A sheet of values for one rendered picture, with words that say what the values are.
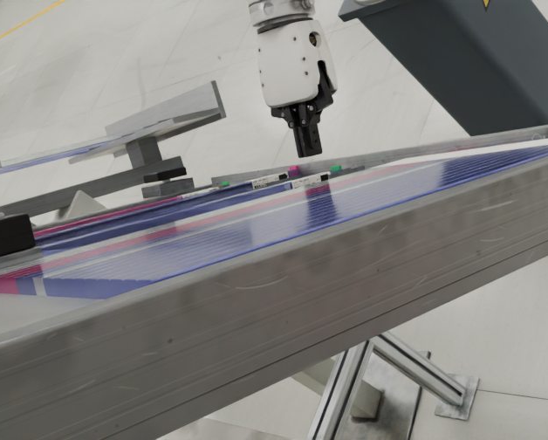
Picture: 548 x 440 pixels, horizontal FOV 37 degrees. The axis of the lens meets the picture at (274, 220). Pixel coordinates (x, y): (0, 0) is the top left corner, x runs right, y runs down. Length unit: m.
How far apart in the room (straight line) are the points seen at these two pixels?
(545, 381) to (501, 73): 0.59
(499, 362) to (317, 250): 1.27
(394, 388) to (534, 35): 0.79
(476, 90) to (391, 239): 0.94
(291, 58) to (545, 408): 0.83
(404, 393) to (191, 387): 1.40
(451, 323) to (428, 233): 1.30
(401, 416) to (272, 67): 0.90
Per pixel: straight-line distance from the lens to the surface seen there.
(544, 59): 1.43
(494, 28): 1.33
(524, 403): 1.60
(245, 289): 0.38
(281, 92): 1.07
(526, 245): 0.56
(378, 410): 1.78
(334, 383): 1.44
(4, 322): 0.45
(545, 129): 0.82
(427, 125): 2.20
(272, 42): 1.07
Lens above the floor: 1.27
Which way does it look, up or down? 32 degrees down
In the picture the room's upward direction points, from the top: 53 degrees counter-clockwise
